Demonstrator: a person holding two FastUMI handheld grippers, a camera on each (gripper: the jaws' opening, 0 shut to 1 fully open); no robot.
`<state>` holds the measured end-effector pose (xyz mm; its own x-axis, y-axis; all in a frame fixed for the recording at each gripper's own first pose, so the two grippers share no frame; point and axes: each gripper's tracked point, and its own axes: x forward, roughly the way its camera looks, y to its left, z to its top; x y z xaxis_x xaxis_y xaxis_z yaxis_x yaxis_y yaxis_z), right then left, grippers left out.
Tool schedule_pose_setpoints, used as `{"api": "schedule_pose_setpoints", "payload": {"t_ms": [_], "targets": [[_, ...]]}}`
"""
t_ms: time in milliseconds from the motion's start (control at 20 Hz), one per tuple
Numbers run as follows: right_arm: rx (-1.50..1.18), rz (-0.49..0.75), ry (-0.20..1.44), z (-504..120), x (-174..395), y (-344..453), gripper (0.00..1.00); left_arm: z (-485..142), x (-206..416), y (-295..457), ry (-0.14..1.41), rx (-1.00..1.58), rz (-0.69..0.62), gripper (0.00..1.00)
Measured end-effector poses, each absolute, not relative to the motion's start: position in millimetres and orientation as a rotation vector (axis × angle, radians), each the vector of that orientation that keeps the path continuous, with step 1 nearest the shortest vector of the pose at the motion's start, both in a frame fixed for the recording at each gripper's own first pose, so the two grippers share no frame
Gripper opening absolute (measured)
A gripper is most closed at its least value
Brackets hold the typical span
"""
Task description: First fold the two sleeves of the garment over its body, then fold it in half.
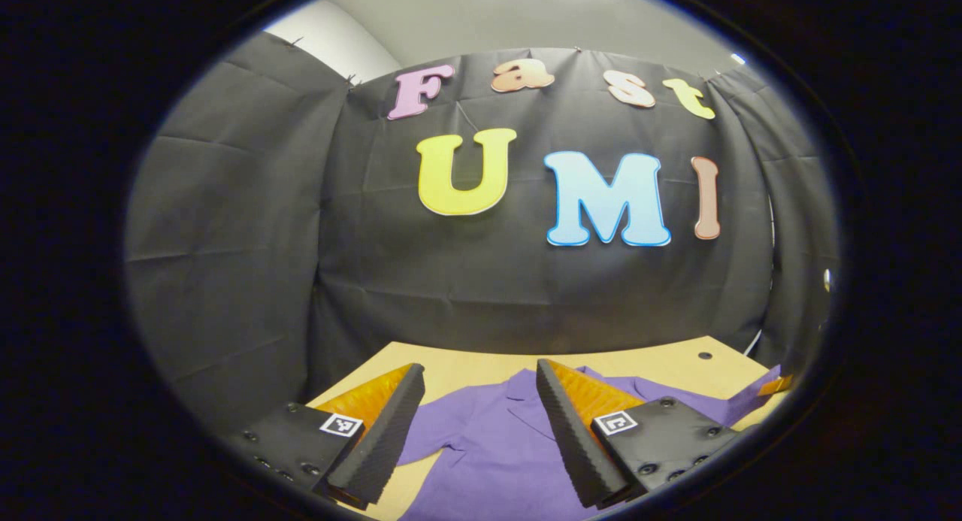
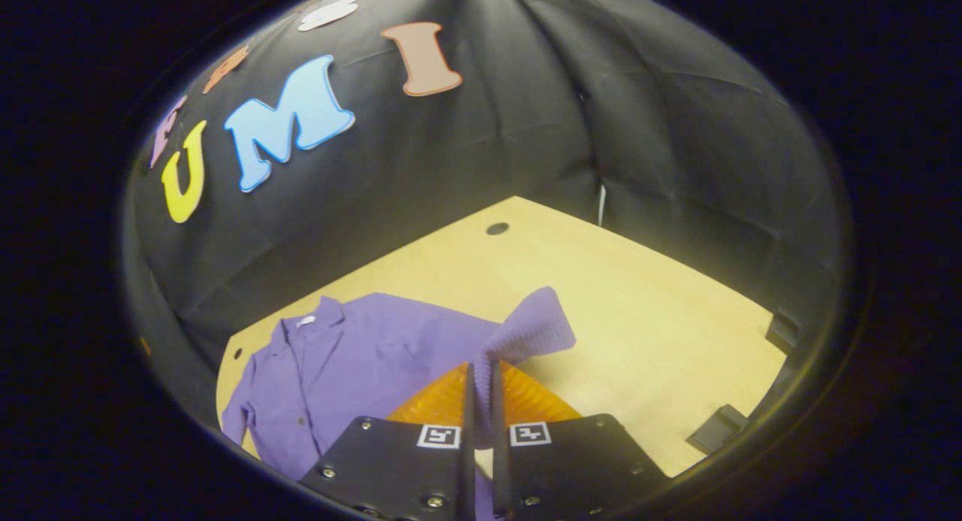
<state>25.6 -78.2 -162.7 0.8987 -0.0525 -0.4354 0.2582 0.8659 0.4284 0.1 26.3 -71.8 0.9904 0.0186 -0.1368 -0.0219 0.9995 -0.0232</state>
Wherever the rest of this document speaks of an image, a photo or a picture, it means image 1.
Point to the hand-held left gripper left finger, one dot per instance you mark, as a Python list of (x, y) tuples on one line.
[(383, 438)]

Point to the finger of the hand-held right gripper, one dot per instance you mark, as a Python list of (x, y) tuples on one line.
[(775, 386)]

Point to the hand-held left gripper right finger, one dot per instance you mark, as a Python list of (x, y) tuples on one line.
[(571, 438)]

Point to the purple knit cardigan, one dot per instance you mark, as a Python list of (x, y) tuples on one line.
[(488, 446)]

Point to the black backdrop cloth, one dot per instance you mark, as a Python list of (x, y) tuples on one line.
[(488, 280)]

